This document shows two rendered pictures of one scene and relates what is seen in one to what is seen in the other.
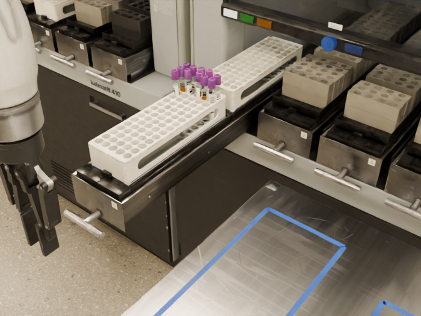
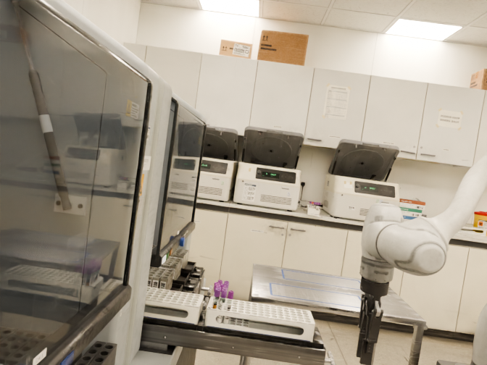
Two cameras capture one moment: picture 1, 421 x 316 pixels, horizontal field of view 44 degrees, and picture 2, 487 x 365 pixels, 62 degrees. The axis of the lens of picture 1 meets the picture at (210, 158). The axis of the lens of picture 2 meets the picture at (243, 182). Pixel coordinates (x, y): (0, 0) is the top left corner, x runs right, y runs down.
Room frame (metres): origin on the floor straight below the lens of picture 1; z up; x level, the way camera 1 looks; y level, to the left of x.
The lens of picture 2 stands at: (1.60, 0.93, 1.27)
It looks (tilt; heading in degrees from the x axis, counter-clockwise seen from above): 3 degrees down; 233
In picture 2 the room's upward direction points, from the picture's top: 8 degrees clockwise
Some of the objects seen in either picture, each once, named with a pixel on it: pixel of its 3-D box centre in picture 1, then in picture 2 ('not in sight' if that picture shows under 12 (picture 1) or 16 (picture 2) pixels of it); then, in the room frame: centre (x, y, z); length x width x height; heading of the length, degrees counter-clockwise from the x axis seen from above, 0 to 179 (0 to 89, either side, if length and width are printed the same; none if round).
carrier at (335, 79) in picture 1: (312, 84); (159, 282); (1.02, -0.23, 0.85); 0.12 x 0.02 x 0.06; 52
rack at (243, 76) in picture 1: (252, 73); (148, 303); (1.10, -0.10, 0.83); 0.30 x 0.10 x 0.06; 142
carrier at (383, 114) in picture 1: (372, 110); (175, 270); (0.91, -0.33, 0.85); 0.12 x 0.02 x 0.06; 51
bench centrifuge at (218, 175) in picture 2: not in sight; (206, 161); (-0.34, -2.28, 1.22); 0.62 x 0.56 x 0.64; 50
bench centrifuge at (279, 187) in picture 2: not in sight; (269, 167); (-0.80, -1.92, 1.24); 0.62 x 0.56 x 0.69; 52
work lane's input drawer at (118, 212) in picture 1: (205, 124); (209, 331); (0.96, 0.01, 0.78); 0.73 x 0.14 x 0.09; 142
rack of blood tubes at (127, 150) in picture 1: (162, 130); (259, 320); (0.86, 0.10, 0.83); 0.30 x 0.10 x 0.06; 142
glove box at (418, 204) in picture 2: not in sight; (410, 202); (-1.98, -1.18, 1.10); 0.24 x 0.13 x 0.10; 140
